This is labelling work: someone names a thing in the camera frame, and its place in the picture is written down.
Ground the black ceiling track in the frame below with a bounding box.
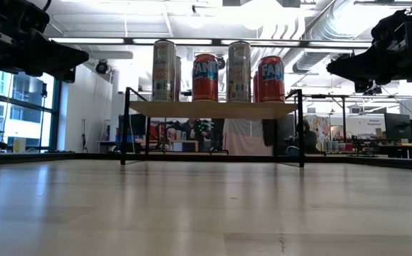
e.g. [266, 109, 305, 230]
[354, 0, 412, 15]

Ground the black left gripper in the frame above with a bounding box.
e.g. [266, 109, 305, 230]
[0, 0, 90, 84]

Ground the person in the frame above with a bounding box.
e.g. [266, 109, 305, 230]
[299, 119, 320, 155]
[183, 119, 212, 152]

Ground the wooden shelf with black legs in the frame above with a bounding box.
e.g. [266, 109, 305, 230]
[119, 87, 305, 169]

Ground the red Fanta soda can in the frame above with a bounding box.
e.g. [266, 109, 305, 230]
[192, 53, 219, 103]
[257, 55, 286, 104]
[252, 70, 260, 103]

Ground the long ceiling light strip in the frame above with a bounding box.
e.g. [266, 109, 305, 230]
[48, 36, 374, 50]

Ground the black metal table frame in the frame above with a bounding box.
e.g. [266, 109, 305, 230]
[0, 151, 412, 172]

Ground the dark window frame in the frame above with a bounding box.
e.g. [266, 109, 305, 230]
[0, 69, 65, 152]

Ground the black tripod stand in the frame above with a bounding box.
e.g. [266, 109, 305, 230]
[39, 82, 49, 152]

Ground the black overhead frame bar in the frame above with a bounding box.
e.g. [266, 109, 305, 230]
[302, 93, 412, 121]

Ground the beige hanging cloth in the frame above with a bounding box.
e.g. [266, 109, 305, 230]
[223, 118, 274, 156]

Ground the black desk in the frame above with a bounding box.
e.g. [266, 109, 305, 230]
[378, 142, 412, 160]

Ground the white sign board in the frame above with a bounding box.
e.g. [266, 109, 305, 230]
[347, 112, 386, 139]

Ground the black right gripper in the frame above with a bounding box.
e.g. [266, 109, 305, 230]
[325, 0, 412, 95]

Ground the silver ventilation duct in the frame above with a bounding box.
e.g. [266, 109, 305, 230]
[291, 0, 394, 74]

